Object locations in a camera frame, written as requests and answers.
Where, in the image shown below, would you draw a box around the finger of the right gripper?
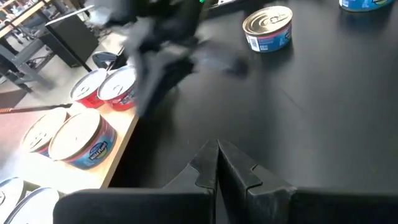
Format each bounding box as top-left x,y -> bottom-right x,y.
191,42 -> 249,78
135,49 -> 195,118

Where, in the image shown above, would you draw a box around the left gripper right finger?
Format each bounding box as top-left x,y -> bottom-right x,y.
217,139 -> 398,224

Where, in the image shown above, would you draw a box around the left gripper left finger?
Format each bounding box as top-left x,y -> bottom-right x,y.
52,139 -> 220,224

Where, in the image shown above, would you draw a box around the red label seafood can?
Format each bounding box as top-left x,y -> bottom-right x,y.
70,67 -> 108,109
97,65 -> 139,112

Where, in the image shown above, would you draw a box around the blue label seafood can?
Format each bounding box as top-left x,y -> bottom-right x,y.
242,5 -> 294,53
48,108 -> 118,170
338,0 -> 397,12
20,107 -> 71,158

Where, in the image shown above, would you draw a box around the green label seafood can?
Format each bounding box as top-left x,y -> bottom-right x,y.
0,176 -> 25,223
2,186 -> 60,224

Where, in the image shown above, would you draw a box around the black table mat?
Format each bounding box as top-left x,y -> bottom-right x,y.
108,0 -> 398,224

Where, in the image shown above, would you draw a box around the black cabinet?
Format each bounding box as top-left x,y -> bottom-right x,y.
39,14 -> 101,68

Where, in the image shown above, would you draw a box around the grey desk legs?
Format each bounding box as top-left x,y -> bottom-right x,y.
0,37 -> 56,94

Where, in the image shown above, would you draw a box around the wooden workbench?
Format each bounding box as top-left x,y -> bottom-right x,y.
0,0 -> 50,38

